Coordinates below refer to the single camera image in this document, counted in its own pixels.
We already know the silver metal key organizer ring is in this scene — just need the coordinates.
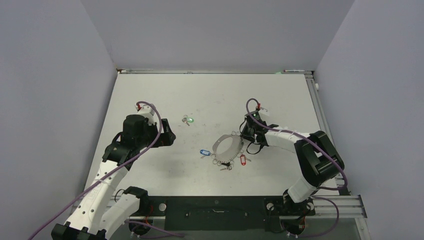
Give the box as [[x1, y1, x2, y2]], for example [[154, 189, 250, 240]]
[[211, 131, 245, 167]]

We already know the key with green tag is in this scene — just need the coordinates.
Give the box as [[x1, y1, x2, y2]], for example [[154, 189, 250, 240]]
[[181, 115, 194, 126]]

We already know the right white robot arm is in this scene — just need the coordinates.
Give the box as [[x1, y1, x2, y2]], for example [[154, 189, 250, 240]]
[[241, 111, 346, 214]]

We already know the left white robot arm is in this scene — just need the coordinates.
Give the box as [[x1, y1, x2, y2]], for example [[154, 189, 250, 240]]
[[51, 114, 176, 240]]

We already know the key with red tag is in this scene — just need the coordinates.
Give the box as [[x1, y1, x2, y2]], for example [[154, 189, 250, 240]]
[[239, 154, 251, 166]]

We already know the key with black tag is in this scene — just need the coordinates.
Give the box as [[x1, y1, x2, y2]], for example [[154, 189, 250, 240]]
[[219, 162, 234, 171]]

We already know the key with blue tag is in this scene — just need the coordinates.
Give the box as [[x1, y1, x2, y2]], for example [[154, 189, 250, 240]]
[[199, 149, 212, 159]]

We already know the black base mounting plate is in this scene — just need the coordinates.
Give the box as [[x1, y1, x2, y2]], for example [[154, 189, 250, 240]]
[[130, 195, 316, 232]]

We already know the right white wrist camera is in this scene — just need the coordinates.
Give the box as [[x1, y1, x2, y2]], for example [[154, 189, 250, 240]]
[[255, 106, 270, 117]]

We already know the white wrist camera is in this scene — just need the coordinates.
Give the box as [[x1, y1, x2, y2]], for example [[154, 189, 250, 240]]
[[255, 106, 270, 117], [135, 103, 155, 121]]

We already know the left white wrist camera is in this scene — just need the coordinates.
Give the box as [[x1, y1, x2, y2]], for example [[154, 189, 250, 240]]
[[135, 103, 155, 121]]

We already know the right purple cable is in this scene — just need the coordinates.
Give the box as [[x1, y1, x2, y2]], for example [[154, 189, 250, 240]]
[[245, 97, 349, 191]]

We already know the aluminium frame rail back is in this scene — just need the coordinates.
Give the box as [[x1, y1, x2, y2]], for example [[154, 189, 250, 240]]
[[116, 68, 314, 75]]

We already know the aluminium frame rail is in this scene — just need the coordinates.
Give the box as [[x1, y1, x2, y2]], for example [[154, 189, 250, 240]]
[[116, 68, 314, 75], [304, 71, 351, 196]]

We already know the aluminium frame rail right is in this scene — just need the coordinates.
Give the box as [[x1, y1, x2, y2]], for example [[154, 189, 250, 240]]
[[304, 71, 351, 196]]

